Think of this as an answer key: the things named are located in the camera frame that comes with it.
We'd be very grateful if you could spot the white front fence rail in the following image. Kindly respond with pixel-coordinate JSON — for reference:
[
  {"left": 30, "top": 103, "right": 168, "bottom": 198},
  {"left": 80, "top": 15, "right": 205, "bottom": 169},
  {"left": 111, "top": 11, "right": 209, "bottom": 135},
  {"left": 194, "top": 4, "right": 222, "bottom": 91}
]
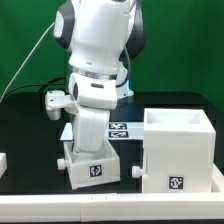
[{"left": 0, "top": 193, "right": 224, "bottom": 223}]

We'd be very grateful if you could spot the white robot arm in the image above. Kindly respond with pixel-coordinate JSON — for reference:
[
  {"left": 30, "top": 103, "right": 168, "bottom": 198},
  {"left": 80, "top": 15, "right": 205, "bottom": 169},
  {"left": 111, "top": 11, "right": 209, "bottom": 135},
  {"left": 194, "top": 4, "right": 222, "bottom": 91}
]
[{"left": 53, "top": 0, "right": 145, "bottom": 153}]

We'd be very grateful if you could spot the white front drawer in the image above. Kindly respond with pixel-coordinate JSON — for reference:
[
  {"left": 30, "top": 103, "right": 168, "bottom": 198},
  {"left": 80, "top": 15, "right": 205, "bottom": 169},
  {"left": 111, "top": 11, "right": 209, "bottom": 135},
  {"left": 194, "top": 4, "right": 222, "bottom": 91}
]
[{"left": 132, "top": 166, "right": 143, "bottom": 179}]

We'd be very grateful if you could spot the black cable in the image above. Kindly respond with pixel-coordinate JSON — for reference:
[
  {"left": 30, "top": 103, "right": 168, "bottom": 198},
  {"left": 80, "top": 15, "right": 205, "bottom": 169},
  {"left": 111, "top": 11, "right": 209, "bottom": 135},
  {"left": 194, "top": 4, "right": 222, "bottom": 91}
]
[{"left": 2, "top": 76, "right": 69, "bottom": 99}]

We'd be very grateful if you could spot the white right fence rail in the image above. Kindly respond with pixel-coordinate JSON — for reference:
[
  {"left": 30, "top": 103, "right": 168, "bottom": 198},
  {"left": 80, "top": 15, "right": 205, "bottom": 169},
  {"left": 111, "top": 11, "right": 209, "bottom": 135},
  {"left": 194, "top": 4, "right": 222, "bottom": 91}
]
[{"left": 212, "top": 165, "right": 224, "bottom": 192}]

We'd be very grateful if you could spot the white marker base plate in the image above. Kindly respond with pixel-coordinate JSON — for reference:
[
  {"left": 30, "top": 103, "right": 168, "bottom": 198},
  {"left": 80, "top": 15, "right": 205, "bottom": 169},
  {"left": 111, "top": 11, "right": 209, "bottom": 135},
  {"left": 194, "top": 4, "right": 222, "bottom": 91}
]
[{"left": 60, "top": 122, "right": 143, "bottom": 141}]

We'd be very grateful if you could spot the white cable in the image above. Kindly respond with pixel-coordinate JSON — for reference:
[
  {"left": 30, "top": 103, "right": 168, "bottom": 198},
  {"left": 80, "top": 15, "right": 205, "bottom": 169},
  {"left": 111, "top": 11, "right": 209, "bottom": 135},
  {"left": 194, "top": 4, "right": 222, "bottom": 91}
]
[{"left": 0, "top": 23, "right": 56, "bottom": 103}]

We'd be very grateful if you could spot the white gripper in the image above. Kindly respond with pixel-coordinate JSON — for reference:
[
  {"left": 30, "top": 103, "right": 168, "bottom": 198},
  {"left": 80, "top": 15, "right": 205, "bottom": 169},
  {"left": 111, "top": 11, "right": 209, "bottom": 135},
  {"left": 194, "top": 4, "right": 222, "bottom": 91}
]
[{"left": 73, "top": 106, "right": 110, "bottom": 153}]

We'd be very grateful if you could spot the white drawer cabinet box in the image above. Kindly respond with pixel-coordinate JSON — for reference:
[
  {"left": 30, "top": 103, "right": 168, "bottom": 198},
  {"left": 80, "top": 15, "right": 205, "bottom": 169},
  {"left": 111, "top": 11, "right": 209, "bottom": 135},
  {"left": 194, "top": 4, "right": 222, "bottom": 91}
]
[{"left": 142, "top": 108, "right": 216, "bottom": 193}]

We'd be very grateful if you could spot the white fence rail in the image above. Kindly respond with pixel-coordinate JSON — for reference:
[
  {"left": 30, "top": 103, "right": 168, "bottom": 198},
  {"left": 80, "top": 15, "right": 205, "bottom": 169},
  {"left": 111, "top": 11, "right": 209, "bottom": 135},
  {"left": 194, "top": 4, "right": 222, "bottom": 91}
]
[
  {"left": 212, "top": 165, "right": 224, "bottom": 192},
  {"left": 0, "top": 193, "right": 224, "bottom": 223}
]

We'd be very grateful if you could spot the grey braided wrist cable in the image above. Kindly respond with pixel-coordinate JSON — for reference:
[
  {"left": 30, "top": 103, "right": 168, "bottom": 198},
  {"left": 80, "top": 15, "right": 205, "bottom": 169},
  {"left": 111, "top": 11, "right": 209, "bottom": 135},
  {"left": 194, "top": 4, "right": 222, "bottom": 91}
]
[{"left": 116, "top": 46, "right": 132, "bottom": 89}]

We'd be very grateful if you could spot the white left fence block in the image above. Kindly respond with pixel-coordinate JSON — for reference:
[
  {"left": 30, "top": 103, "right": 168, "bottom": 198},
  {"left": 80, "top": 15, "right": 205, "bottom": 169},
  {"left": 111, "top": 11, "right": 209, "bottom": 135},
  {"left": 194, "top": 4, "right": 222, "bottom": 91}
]
[{"left": 0, "top": 153, "right": 7, "bottom": 178}]

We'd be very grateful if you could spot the white drawer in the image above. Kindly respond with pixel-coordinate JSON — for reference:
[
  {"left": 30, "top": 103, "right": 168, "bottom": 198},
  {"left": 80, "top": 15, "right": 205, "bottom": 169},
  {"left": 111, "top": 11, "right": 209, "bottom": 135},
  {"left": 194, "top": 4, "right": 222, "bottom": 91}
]
[
  {"left": 57, "top": 139, "right": 120, "bottom": 190},
  {"left": 132, "top": 166, "right": 143, "bottom": 179}
]

